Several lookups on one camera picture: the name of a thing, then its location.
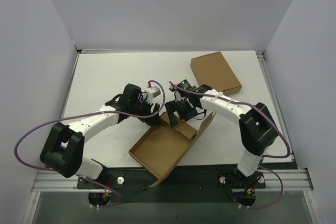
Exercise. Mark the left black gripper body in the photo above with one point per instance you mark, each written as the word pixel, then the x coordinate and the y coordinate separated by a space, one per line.
pixel 148 114

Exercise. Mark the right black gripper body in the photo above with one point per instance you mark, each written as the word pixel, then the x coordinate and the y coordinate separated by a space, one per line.
pixel 177 107

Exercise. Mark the cardboard box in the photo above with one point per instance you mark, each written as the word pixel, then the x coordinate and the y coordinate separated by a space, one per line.
pixel 214 71
pixel 162 147

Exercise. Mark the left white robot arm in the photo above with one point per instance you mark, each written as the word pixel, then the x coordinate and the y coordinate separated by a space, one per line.
pixel 64 147

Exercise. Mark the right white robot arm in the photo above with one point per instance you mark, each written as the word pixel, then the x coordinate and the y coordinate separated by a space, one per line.
pixel 256 126

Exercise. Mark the folded closed cardboard box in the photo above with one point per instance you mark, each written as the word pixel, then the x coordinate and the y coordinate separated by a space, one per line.
pixel 214 71

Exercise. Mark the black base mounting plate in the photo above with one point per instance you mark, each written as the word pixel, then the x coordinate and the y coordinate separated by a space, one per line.
pixel 185 184

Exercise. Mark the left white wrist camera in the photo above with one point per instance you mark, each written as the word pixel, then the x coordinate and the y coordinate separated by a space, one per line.
pixel 151 92

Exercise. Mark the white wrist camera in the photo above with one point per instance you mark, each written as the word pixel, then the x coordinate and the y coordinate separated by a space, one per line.
pixel 176 92
pixel 151 92

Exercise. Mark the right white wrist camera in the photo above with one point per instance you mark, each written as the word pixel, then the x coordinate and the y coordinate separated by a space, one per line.
pixel 176 92

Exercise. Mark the aluminium frame rail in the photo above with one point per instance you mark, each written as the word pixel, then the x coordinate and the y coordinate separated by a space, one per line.
pixel 53 182

